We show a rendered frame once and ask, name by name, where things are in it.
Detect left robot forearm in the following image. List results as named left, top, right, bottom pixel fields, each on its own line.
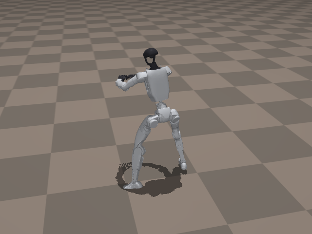
left=116, top=79, right=125, bottom=89

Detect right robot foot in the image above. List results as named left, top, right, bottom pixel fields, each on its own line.
left=178, top=158, right=187, bottom=170

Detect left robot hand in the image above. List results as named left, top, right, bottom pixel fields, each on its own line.
left=118, top=75, right=129, bottom=82

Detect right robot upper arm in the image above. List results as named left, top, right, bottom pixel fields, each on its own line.
left=165, top=66, right=172, bottom=76

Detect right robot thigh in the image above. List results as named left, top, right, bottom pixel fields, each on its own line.
left=170, top=109, right=180, bottom=139

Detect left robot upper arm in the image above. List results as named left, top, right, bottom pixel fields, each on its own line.
left=120, top=72, right=147, bottom=91

